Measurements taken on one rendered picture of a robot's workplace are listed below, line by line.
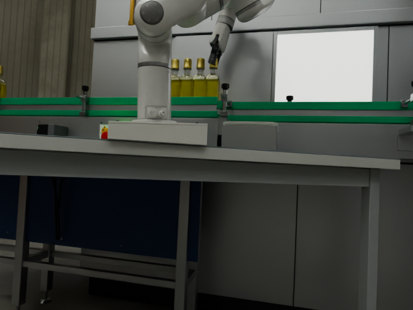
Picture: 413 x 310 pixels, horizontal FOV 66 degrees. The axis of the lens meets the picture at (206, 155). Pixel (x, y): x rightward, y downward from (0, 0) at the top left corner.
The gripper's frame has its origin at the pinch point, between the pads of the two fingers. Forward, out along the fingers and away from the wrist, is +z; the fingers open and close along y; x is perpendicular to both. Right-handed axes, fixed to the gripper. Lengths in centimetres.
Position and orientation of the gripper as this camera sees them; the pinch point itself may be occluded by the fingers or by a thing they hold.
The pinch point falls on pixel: (213, 60)
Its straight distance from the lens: 142.7
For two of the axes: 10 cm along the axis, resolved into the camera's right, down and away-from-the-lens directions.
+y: -2.5, -0.5, -9.7
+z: -2.9, 9.6, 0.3
